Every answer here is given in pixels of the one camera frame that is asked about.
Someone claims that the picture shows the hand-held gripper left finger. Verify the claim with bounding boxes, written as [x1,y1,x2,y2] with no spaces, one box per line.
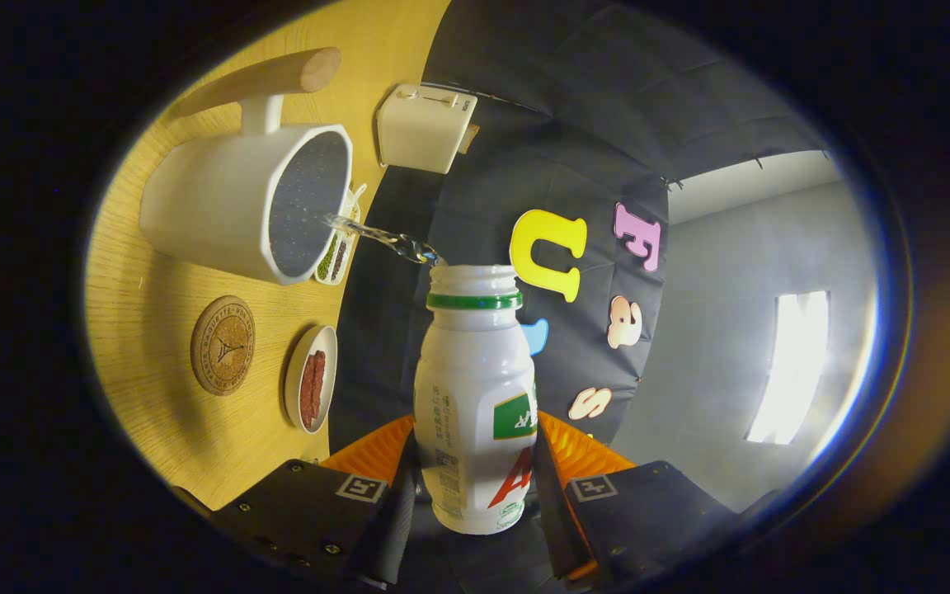
[211,415,418,591]

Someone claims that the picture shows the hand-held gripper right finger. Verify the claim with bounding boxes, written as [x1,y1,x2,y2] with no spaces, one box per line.
[531,410,744,591]

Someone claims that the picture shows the white juice bottle green label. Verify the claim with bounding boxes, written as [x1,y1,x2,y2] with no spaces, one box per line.
[413,264,538,536]

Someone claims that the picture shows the round cork coaster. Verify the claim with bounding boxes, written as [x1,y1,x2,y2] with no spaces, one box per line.
[190,295,256,397]

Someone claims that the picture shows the clear juice stream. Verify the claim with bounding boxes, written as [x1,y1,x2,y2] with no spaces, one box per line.
[325,213,443,267]

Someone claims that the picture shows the white cup with wooden handle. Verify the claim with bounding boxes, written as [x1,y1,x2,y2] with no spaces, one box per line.
[139,47,355,286]

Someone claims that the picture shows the reddish brown meat slices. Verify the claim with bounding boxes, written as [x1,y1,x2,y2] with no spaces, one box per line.
[299,350,327,429]

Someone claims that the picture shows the white round plate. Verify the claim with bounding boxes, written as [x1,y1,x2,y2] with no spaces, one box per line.
[284,324,339,435]

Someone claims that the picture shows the wooden table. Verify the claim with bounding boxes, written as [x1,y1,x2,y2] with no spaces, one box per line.
[86,0,451,511]

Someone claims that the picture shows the white divided dish with beans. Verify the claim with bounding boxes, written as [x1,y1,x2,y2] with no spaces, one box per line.
[313,183,367,287]

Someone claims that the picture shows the bright ceiling light panel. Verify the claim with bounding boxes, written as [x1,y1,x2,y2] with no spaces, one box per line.
[745,290,830,446]

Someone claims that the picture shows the cream toaster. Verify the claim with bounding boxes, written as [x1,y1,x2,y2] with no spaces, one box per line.
[375,82,479,175]

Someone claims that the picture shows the black backdrop cloth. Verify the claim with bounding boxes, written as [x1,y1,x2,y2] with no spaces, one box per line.
[328,0,830,591]

